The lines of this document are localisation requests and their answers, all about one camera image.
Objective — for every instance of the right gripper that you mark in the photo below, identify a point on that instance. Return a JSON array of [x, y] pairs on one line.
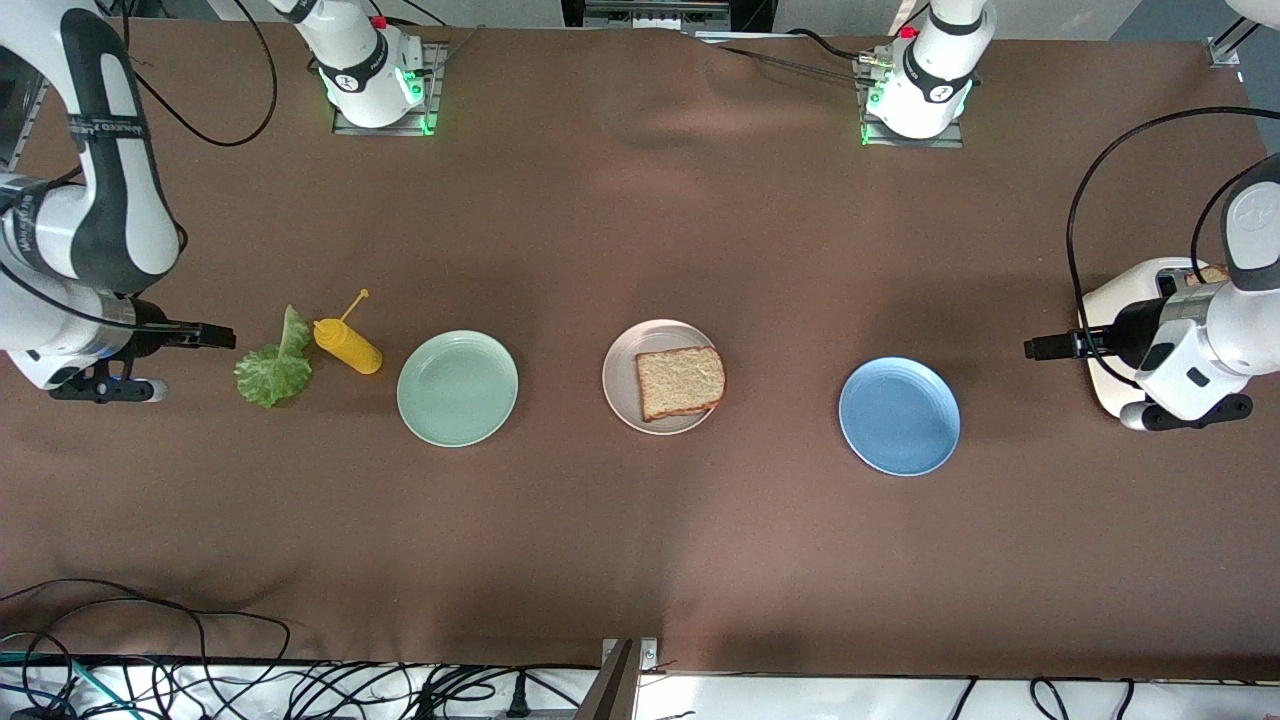
[[151, 329]]

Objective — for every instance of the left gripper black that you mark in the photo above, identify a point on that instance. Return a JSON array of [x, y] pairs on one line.
[[1132, 331]]

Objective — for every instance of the green lettuce leaf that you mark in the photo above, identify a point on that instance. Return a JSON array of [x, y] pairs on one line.
[[270, 375]]

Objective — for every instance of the brown bread slice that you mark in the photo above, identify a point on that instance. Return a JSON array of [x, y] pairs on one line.
[[680, 383], [1212, 274]]

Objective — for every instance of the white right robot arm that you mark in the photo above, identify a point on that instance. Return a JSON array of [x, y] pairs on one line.
[[60, 240]]

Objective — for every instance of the blue plate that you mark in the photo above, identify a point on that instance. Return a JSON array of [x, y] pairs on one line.
[[900, 417]]

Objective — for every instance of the mint green plate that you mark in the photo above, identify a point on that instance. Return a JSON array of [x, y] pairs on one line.
[[457, 390]]

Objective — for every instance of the beige plate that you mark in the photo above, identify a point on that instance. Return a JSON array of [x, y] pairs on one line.
[[620, 380]]

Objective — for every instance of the white toaster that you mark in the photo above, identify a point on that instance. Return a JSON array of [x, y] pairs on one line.
[[1130, 285]]

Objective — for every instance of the yellow squeeze bottle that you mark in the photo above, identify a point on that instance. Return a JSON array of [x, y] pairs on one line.
[[350, 348]]

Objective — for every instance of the brown table cloth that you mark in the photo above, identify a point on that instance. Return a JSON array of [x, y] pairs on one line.
[[640, 560]]

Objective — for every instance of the black power plug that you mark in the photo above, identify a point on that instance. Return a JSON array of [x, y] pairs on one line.
[[518, 705]]

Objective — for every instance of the grey power strip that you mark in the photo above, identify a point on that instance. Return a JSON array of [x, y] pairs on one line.
[[655, 15]]

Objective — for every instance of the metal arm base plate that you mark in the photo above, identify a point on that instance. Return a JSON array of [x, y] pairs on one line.
[[915, 143], [385, 131]]

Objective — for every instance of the aluminium frame rail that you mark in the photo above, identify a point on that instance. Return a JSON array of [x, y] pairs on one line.
[[1222, 50]]

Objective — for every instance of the metal camera post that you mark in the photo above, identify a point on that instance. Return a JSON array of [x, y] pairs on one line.
[[612, 690]]

